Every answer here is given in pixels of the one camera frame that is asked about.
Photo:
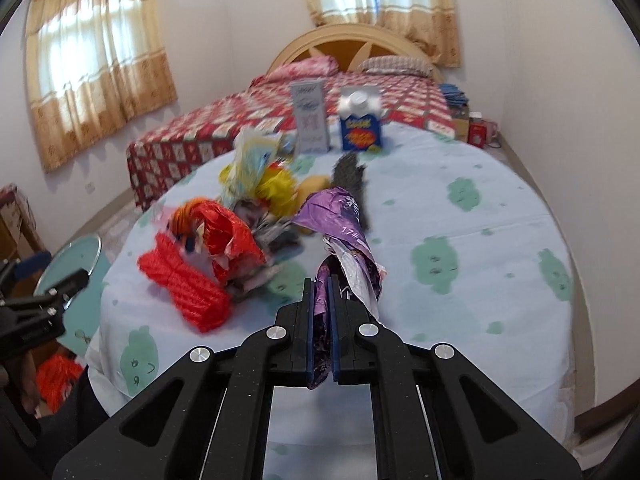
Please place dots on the grey plaid cloth rag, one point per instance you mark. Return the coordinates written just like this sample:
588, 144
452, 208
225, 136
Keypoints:
347, 172

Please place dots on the blue carton with white cap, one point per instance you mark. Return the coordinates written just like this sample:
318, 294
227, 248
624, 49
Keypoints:
361, 127

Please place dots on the wooden cabinet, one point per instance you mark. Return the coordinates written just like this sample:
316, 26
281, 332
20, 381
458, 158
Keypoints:
15, 240

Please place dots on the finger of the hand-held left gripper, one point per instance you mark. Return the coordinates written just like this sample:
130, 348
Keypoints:
60, 285
32, 265

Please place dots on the pink pillow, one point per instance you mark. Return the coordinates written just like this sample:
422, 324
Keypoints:
300, 67

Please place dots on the orange plastic bag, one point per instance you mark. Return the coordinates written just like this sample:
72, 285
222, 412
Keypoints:
220, 230

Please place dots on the bed with red checked bedspread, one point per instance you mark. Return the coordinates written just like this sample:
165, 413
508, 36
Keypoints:
200, 130

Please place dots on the wide beige curtain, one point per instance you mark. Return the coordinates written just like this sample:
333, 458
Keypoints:
100, 85

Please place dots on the light blue trash bin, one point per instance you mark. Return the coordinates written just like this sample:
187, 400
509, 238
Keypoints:
95, 280

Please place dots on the person's left hand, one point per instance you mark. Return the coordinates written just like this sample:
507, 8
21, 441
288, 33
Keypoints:
31, 385

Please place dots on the small red box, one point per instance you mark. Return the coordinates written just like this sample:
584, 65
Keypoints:
479, 135

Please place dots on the yellow sponge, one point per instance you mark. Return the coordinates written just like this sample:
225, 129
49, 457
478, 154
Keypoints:
314, 185

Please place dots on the tall white box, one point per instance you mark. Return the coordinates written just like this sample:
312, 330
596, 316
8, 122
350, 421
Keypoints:
310, 115

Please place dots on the white wall socket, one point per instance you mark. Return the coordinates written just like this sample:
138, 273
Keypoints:
91, 188

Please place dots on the yellow plastic bag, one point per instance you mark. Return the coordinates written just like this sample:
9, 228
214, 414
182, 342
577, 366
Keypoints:
274, 187

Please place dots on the purple plastic wrapper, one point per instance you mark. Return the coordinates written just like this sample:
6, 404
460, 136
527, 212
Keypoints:
340, 210

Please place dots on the orange bag on floor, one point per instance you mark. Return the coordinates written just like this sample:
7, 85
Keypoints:
60, 377

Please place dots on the plaid pillow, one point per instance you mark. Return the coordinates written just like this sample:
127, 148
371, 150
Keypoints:
395, 65

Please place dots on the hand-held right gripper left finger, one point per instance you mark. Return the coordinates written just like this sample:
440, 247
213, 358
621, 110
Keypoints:
310, 332

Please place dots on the orange mesh bundle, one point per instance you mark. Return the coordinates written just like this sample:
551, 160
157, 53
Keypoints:
185, 285

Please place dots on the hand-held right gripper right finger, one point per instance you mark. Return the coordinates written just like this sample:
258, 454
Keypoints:
334, 340

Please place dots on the stack of blue items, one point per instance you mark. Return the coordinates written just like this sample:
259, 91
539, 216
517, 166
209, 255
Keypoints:
454, 94

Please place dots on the cardboard box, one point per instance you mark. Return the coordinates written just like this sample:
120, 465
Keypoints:
461, 122

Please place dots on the narrow beige curtain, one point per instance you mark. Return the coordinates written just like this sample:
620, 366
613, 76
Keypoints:
425, 10

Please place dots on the crumpled printed wrapper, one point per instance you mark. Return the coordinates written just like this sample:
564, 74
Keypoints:
270, 242

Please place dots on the pale plastic wrapper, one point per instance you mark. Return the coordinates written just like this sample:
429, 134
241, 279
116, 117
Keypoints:
252, 152

